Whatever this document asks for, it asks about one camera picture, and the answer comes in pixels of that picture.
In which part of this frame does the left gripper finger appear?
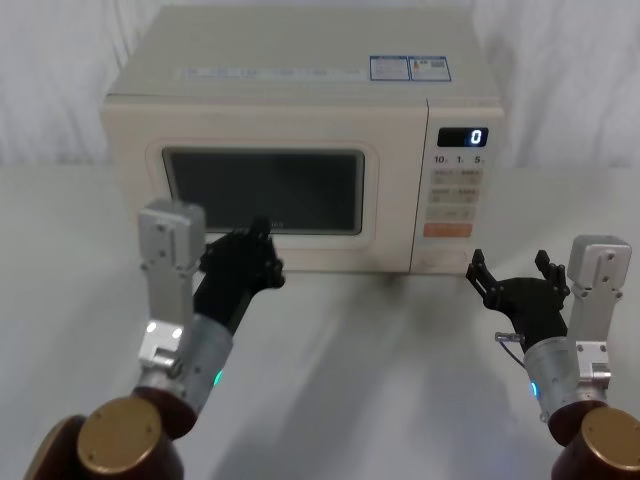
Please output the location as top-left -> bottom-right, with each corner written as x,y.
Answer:
199,227 -> 261,275
249,215 -> 288,292

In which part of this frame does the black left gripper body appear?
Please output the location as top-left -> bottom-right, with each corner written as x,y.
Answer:
191,248 -> 275,335

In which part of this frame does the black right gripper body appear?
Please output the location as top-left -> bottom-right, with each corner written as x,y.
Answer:
492,275 -> 572,352

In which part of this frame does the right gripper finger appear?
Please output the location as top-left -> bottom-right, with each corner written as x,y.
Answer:
533,249 -> 573,302
464,248 -> 507,312

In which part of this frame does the white table cloth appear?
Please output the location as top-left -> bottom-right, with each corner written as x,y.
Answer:
0,162 -> 640,480

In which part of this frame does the cream microwave oven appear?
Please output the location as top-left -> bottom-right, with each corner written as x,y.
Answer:
98,5 -> 506,277

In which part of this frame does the white curtain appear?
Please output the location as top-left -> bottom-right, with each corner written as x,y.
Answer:
0,0 -> 640,170

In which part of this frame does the thin cable with silver plug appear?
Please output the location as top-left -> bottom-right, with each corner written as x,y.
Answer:
494,331 -> 532,372

